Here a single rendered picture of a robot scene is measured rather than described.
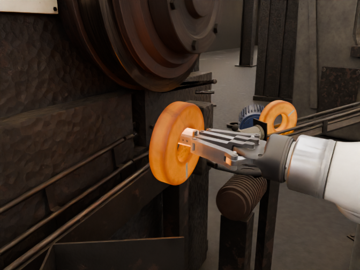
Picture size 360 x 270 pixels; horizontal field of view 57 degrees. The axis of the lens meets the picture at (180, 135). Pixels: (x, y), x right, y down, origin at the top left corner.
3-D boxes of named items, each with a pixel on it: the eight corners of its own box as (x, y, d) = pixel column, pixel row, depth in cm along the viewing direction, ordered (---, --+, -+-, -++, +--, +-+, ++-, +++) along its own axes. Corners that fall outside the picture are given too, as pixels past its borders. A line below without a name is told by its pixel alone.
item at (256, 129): (233, 143, 119) (233, 128, 117) (254, 137, 123) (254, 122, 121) (244, 149, 114) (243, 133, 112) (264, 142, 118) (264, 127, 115)
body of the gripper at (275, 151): (280, 193, 50) (224, 177, 54) (293, 172, 57) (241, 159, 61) (289, 147, 48) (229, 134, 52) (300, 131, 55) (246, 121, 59)
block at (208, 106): (174, 171, 115) (174, 103, 107) (186, 163, 121) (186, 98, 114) (202, 177, 110) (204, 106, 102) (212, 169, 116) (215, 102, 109)
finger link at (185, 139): (202, 145, 59) (195, 151, 57) (178, 140, 61) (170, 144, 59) (203, 138, 59) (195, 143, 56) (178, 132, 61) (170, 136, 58)
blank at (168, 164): (145, 116, 54) (163, 120, 52) (190, 91, 66) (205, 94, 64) (150, 195, 60) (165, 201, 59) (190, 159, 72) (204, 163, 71)
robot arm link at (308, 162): (327, 185, 55) (291, 175, 58) (338, 133, 52) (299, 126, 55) (319, 209, 48) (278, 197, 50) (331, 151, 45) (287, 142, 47)
